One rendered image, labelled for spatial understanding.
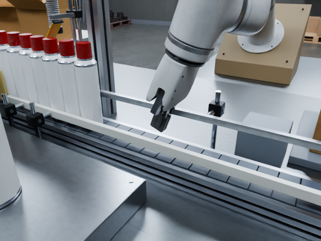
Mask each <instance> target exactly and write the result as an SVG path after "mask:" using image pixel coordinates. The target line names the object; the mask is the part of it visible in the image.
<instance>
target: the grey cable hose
mask: <svg viewBox="0 0 321 241"><path fill-rule="evenodd" d="M45 1H46V2H45V3H46V7H47V12H48V13H47V14H48V20H49V25H50V26H49V29H50V27H51V25H52V21H57V20H60V19H56V20H50V16H49V15H52V14H60V13H59V12H60V11H59V7H58V0H45ZM60 33H63V27H62V26H61V27H60V29H59V32H58V34H60Z"/></svg>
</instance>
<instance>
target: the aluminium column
mask: <svg viewBox="0 0 321 241"><path fill-rule="evenodd" d="M84 3H85V11H86V23H87V32H88V40H89V42H90V43H91V49H92V56H93V57H92V58H93V59H95V60H96V61H97V68H98V78H99V87H100V89H101V90H105V91H110V92H114V93H115V79H114V67H113V54H112V42H111V29H110V16H109V4H108V0H84ZM101 106H102V115H103V117H106V118H111V117H112V116H114V115H116V114H117V104H116V100H113V99H108V98H105V97H101Z"/></svg>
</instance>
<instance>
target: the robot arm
mask: <svg viewBox="0 0 321 241"><path fill-rule="evenodd" d="M224 33H230V34H235V35H238V43H239V45H240V47H241V48H242V49H243V50H245V51H247V52H249V53H252V54H263V53H267V52H269V51H271V50H273V49H275V48H276V47H277V46H278V45H279V44H280V43H281V42H282V40H283V37H284V28H283V25H282V24H281V23H280V22H279V21H278V20H276V19H275V0H179V1H178V4H177V7H176V10H175V13H174V16H173V19H172V22H171V25H170V28H169V31H168V35H167V38H166V41H165V46H166V49H165V52H166V54H165V55H164V56H163V58H162V60H161V62H160V64H159V66H158V68H157V70H156V73H155V75H154V77H153V80H152V82H151V85H150V88H149V90H148V93H147V96H146V101H149V102H150V101H152V100H153V99H155V98H156V100H155V102H154V104H153V106H152V108H151V110H150V113H152V114H153V117H152V120H151V123H150V125H151V126H152V127H153V128H155V129H156V130H158V131H159V132H163V131H164V130H166V128H167V126H168V123H169V121H170V119H171V115H172V114H173V112H174V110H175V108H176V106H177V104H178V103H180V102H181V101H183V100H184V99H185V98H186V97H187V96H188V94H189V92H190V90H191V88H192V86H193V83H194V81H195V78H196V76H197V73H198V70H199V68H200V67H202V66H204V65H205V63H206V62H208V61H209V60H210V58H211V56H212V55H213V53H214V49H215V46H216V44H217V42H218V40H219V38H220V36H221V35H222V34H224ZM170 114H171V115H170Z"/></svg>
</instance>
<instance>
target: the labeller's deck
mask: <svg viewBox="0 0 321 241"><path fill-rule="evenodd" d="M3 125H4V129H5V132H6V135H7V139H8V142H9V146H10V149H11V154H12V157H13V160H14V164H15V167H16V171H17V174H18V178H19V181H20V183H21V191H20V193H19V195H18V196H17V197H16V198H15V199H14V200H13V201H12V202H11V203H10V204H8V205H6V206H5V207H3V208H1V209H0V241H109V240H110V239H111V238H112V237H113V236H114V235H115V234H116V233H117V232H118V231H119V229H120V228H121V227H122V226H123V225H124V224H125V223H126V222H127V221H128V220H129V219H130V218H131V216H132V215H133V214H134V213H135V212H136V211H137V210H138V209H139V208H140V207H141V206H142V204H143V203H144V202H145V201H146V200H147V193H146V180H145V179H143V178H141V177H138V176H135V175H133V174H130V173H128V172H125V171H122V170H120V169H117V168H115V167H112V166H110V165H107V164H105V163H102V162H100V161H97V160H95V159H92V158H90V157H87V156H85V155H82V154H79V153H77V152H74V151H72V150H69V149H66V148H64V147H61V146H59V145H57V144H54V143H52V142H49V141H46V140H44V139H41V138H39V137H36V136H34V135H31V134H29V133H26V132H23V131H21V130H18V129H16V128H13V127H11V126H8V125H6V124H3Z"/></svg>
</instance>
